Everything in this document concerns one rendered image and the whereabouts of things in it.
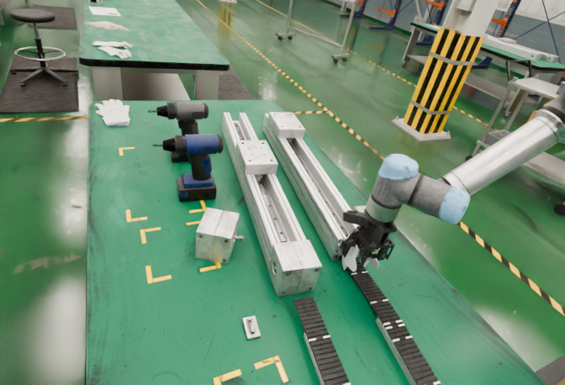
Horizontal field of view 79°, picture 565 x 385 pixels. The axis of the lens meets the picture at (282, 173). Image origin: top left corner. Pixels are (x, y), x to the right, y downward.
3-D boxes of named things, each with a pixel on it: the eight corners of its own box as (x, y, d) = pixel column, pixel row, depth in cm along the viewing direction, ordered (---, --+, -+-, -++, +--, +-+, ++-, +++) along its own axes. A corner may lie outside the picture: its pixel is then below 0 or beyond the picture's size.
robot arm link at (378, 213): (364, 190, 83) (393, 189, 86) (359, 205, 86) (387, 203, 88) (380, 210, 77) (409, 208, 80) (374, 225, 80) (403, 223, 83)
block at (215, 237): (237, 266, 91) (240, 239, 86) (194, 258, 91) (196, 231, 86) (244, 239, 100) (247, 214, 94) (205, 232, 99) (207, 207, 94)
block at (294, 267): (322, 289, 89) (330, 265, 84) (277, 297, 85) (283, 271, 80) (309, 263, 96) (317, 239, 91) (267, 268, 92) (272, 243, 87)
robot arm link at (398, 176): (419, 175, 71) (380, 160, 74) (401, 215, 77) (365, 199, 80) (426, 160, 77) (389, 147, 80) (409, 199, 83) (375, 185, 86)
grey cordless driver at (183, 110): (207, 160, 131) (209, 107, 119) (151, 165, 123) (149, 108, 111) (202, 150, 136) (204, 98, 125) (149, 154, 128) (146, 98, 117)
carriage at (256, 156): (275, 180, 117) (278, 163, 114) (243, 181, 114) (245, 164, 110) (263, 155, 130) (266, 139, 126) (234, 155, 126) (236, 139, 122)
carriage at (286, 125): (302, 144, 143) (305, 129, 139) (277, 144, 139) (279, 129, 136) (290, 126, 155) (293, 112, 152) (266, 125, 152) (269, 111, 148)
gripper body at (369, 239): (361, 265, 85) (377, 229, 79) (346, 239, 92) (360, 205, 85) (388, 261, 88) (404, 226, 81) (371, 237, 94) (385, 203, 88)
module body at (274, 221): (302, 264, 95) (308, 242, 91) (267, 268, 92) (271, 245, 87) (243, 129, 157) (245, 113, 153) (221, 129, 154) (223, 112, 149)
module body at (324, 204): (361, 256, 102) (370, 235, 97) (330, 261, 98) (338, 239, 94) (282, 130, 164) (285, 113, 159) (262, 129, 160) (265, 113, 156)
